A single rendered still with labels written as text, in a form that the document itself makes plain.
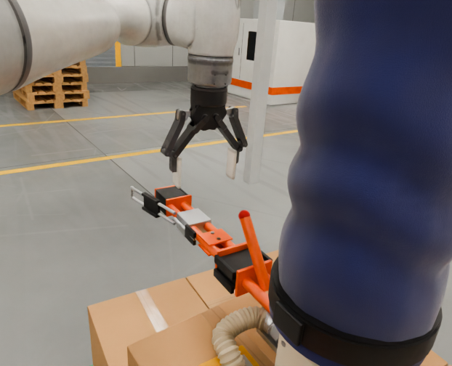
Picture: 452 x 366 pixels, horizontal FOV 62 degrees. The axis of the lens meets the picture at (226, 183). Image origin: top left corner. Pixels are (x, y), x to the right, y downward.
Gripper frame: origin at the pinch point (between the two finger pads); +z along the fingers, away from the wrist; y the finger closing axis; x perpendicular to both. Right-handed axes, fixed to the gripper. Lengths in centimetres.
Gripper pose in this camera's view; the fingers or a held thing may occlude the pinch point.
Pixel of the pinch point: (204, 176)
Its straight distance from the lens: 84.0
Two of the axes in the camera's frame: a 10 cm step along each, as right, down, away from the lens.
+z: -0.7, 9.2, 3.9
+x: -5.1, -3.7, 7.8
